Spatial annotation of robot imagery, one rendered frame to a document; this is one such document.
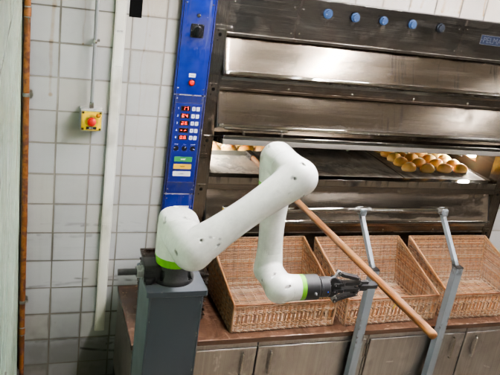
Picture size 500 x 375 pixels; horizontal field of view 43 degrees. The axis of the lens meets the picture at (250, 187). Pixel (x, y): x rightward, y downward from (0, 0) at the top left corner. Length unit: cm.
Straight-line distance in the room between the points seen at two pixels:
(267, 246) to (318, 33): 134
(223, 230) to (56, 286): 158
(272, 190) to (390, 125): 165
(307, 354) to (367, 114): 128
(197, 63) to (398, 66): 109
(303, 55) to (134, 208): 113
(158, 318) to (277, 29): 158
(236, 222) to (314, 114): 146
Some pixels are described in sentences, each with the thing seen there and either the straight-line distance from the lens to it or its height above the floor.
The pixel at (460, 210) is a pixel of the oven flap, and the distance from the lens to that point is 400.
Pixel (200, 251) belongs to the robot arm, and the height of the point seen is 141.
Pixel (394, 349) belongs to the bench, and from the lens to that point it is 349.
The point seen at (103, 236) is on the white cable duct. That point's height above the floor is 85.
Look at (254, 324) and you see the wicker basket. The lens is 308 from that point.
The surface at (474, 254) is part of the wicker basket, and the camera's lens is 413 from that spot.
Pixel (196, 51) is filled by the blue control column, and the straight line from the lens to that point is 299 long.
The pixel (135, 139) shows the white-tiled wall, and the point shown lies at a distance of 307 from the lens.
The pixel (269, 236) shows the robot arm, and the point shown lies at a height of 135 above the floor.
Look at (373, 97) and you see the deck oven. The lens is 342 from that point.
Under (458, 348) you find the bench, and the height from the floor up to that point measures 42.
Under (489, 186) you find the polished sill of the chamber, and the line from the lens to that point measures 406.
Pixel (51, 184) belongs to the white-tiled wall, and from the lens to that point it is 311.
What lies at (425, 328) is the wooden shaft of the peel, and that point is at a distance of 223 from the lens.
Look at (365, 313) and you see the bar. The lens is 318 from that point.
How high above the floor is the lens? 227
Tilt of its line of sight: 20 degrees down
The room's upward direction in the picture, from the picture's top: 9 degrees clockwise
